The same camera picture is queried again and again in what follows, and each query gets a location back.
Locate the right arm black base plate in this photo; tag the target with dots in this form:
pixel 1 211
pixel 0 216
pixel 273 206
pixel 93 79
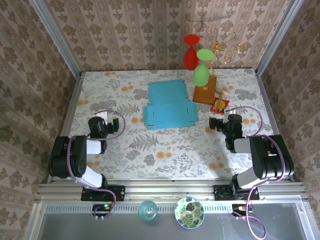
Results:
pixel 220 193

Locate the leaf pattern bowl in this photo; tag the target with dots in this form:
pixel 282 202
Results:
pixel 189 212

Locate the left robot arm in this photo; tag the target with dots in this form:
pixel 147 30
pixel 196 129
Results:
pixel 80 160

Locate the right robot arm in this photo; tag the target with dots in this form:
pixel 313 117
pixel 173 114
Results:
pixel 265 160

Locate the aluminium mounting rail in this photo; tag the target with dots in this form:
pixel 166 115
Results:
pixel 162 191

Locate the aluminium frame post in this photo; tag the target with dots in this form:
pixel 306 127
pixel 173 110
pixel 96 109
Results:
pixel 57 35
pixel 277 35

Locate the black connector box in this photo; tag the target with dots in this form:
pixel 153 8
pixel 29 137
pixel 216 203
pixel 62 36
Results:
pixel 237 208
pixel 100 208

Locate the blue paper box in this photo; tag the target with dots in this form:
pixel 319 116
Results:
pixel 170 117

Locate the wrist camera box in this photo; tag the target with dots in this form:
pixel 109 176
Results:
pixel 102 115
pixel 228 116

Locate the red snack packet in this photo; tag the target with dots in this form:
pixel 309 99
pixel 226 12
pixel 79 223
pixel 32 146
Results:
pixel 225 103

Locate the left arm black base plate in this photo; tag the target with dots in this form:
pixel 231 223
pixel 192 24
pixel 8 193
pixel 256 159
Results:
pixel 117 193

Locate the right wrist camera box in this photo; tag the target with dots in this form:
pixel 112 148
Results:
pixel 228 116

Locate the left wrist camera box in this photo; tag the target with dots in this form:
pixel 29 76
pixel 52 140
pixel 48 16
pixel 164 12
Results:
pixel 102 115

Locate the grey metal panel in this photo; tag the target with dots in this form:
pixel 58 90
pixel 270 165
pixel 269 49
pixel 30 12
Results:
pixel 75 227

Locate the aluminium table side rail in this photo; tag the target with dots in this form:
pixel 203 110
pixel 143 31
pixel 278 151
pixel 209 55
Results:
pixel 67 125
pixel 272 112

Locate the red plastic goblet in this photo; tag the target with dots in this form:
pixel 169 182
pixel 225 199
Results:
pixel 190 58

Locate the teal glass cup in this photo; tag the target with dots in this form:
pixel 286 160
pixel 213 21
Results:
pixel 147 212

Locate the green plastic goblet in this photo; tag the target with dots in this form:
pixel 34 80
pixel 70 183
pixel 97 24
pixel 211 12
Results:
pixel 200 75

